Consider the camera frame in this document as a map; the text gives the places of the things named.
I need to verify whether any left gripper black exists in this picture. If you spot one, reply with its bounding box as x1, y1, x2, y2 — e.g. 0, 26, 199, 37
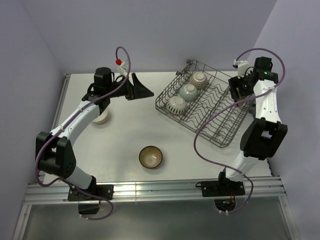
106, 73, 154, 101

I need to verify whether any white bowl striped outside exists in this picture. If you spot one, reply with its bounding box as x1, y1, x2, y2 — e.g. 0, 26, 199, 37
166, 96, 187, 115

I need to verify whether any red patterned bowl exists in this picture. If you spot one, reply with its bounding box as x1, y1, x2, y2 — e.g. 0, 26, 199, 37
188, 72, 208, 91

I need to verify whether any light green bowl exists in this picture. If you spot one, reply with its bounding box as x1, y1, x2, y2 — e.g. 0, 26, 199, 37
179, 83, 198, 102

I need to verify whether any brown beige bowl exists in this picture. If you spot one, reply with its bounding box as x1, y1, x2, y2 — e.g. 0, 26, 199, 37
138, 145, 163, 169

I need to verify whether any black glossy bowl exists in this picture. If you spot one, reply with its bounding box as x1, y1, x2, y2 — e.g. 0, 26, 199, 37
236, 96, 251, 108

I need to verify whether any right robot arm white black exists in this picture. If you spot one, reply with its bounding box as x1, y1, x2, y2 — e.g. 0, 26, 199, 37
216, 56, 288, 195

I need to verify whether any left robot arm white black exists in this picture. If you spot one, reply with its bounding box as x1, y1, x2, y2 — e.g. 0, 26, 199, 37
34, 67, 154, 200

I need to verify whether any plain white bowl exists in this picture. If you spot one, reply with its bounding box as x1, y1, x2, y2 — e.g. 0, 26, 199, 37
92, 109, 108, 125

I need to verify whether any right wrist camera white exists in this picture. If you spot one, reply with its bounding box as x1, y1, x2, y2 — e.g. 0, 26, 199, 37
232, 59, 251, 78

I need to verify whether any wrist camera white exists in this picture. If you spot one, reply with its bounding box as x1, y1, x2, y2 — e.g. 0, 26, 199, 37
232, 59, 251, 78
115, 58, 130, 78

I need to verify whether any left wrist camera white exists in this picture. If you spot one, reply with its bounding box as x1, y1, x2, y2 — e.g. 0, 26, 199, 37
115, 58, 130, 78

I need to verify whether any grey wire dish rack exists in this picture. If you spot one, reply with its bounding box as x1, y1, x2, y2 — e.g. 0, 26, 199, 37
155, 59, 253, 148

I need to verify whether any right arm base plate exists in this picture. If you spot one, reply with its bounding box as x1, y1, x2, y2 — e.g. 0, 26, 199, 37
195, 180, 246, 197

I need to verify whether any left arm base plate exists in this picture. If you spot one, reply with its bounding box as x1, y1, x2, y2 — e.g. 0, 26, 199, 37
67, 184, 114, 202

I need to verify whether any aluminium rail frame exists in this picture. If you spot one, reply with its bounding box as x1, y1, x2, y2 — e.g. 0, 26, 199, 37
12, 72, 301, 240

